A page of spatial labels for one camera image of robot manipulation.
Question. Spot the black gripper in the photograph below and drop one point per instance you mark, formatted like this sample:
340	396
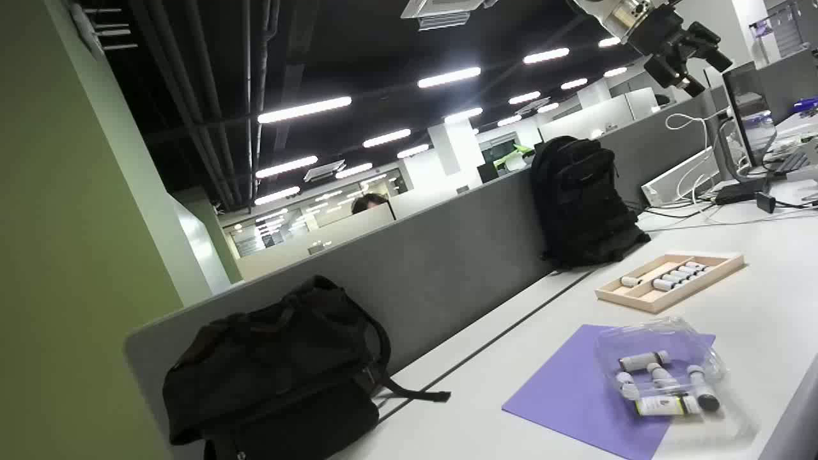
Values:
659	31

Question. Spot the small white black-capped bottle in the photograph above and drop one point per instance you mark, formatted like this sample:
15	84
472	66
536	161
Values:
686	272
672	277
662	284
697	267

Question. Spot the wooden tray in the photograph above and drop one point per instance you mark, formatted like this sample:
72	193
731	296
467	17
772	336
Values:
646	296

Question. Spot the white bottle with grey cap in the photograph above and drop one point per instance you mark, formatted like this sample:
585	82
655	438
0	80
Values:
640	362

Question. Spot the white bottle with black cap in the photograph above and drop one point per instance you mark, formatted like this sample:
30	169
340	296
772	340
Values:
703	388

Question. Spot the small round white bottle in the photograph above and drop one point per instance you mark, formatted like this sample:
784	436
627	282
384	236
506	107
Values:
627	386

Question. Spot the white bottle with yellow label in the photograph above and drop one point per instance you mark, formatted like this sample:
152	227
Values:
665	408

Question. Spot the black computer monitor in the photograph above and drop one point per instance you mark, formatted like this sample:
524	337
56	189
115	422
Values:
749	103

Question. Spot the white keyboard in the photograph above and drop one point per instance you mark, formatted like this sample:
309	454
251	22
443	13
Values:
680	178

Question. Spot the black desk device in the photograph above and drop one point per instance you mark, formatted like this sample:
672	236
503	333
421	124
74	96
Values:
742	189

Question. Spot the black power adapter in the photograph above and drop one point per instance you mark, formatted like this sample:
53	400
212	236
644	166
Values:
764	202

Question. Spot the long ceiling light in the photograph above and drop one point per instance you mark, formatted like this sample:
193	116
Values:
447	78
287	166
304	107
544	55
387	138

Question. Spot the upright black backpack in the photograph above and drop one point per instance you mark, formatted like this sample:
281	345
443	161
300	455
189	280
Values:
582	201

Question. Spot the ceiling air vent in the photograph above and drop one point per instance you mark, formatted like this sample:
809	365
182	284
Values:
443	10

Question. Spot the small white tube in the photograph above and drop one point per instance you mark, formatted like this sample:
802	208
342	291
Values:
662	379

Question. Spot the grey desk partition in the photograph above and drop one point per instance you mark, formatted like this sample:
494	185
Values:
443	263

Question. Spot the clear plastic container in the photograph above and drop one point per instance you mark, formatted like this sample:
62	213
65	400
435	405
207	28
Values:
731	410

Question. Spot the purple mat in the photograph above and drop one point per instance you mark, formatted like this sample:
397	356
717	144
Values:
563	392

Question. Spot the person's dark-haired head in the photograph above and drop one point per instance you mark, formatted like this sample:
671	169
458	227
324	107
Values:
370	202

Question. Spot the slouched black backpack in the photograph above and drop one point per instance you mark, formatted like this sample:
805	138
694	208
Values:
281	374

